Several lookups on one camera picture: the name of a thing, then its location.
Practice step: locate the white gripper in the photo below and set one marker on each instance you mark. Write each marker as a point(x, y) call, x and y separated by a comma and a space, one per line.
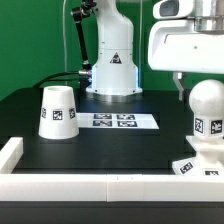
point(175, 46)

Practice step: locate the white lamp bulb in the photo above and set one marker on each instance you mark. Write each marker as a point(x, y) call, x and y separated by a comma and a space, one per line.
point(206, 100)

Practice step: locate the white lamp base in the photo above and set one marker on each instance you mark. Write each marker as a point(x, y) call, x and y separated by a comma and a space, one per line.
point(208, 161)

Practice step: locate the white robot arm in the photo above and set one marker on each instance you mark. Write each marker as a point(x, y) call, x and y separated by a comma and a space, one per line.
point(114, 75)

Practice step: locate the white lamp shade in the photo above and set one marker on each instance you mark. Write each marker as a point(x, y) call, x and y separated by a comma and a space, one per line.
point(58, 118)

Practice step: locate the white marker sheet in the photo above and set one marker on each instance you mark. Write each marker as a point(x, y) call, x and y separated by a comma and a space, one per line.
point(117, 121)

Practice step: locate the white left fence bar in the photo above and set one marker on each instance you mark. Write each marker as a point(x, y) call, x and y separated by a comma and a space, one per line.
point(10, 154)

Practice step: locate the white fence bar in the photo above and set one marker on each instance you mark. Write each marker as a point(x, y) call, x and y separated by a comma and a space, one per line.
point(10, 154)
point(110, 188)

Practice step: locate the white front fence bar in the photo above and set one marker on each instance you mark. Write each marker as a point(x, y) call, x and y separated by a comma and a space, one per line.
point(110, 188)

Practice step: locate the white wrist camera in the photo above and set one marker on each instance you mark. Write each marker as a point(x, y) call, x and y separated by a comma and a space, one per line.
point(170, 9)

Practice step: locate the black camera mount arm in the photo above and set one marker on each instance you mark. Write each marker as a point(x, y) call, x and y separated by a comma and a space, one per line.
point(78, 14)

